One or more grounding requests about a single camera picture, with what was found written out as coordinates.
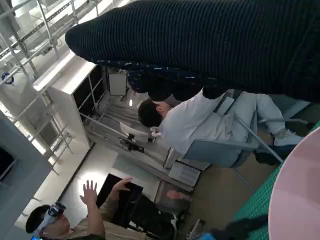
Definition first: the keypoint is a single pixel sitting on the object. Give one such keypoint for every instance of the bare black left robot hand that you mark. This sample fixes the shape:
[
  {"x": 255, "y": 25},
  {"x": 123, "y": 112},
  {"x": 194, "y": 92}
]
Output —
[{"x": 240, "y": 230}]

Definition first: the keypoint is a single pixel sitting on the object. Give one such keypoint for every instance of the green cutting mat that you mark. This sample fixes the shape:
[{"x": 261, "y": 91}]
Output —
[{"x": 257, "y": 200}]

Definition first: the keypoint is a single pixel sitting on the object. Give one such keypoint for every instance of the pink bowl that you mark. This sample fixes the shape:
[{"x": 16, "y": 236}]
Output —
[{"x": 295, "y": 187}]

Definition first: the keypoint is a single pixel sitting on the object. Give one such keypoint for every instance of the metal frame rack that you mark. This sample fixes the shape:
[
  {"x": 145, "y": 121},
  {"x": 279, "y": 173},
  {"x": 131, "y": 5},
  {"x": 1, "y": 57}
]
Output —
[{"x": 32, "y": 65}]

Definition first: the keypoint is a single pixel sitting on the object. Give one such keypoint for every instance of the white shelf cabinet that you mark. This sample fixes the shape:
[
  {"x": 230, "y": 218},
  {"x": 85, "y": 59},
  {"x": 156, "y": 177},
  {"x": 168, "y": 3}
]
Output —
[{"x": 65, "y": 105}]

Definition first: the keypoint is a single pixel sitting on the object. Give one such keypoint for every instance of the white office chair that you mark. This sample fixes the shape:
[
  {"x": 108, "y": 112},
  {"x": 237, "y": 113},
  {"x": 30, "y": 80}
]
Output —
[{"x": 132, "y": 132}]

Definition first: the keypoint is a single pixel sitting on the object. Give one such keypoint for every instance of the VR headset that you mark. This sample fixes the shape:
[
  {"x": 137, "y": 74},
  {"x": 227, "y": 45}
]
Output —
[{"x": 57, "y": 209}]

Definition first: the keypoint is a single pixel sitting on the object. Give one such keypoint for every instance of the framed white panel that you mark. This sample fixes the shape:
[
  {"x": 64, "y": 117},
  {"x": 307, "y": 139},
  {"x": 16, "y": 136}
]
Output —
[{"x": 117, "y": 84}]

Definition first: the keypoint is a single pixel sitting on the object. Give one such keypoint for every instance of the grey chair with casters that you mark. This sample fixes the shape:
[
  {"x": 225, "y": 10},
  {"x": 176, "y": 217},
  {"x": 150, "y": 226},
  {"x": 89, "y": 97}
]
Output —
[{"x": 212, "y": 152}]

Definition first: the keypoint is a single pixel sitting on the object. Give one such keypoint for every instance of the black monitor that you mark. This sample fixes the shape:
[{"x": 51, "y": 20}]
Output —
[{"x": 110, "y": 187}]

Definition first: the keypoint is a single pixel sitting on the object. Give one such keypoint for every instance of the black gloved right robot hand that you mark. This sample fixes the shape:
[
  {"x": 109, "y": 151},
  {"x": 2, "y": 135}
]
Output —
[{"x": 200, "y": 37}]

